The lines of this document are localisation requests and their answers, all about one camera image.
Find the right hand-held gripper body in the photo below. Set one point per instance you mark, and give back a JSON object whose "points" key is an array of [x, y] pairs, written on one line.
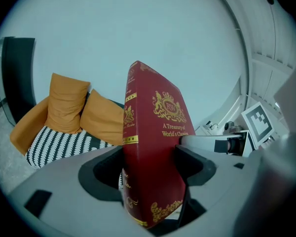
{"points": [[259, 125]]}

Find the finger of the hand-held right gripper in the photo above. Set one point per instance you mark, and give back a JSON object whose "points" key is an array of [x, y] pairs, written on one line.
{"points": [[204, 139]]}

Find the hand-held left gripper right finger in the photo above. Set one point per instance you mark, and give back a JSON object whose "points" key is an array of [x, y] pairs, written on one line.
{"points": [[219, 186]]}

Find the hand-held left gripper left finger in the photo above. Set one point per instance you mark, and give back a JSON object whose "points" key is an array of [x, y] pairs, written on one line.
{"points": [[64, 194]]}

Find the red book with gold crest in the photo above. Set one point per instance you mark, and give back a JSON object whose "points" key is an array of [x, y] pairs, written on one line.
{"points": [[158, 157]]}

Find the orange pillow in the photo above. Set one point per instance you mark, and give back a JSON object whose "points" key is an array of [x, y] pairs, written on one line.
{"points": [[103, 120], [66, 102]]}

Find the dark glass panel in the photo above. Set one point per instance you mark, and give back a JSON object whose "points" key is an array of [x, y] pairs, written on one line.
{"points": [[17, 78]]}

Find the grey gripper-mounted camera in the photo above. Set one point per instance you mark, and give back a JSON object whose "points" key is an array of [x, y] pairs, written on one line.
{"points": [[230, 127]]}

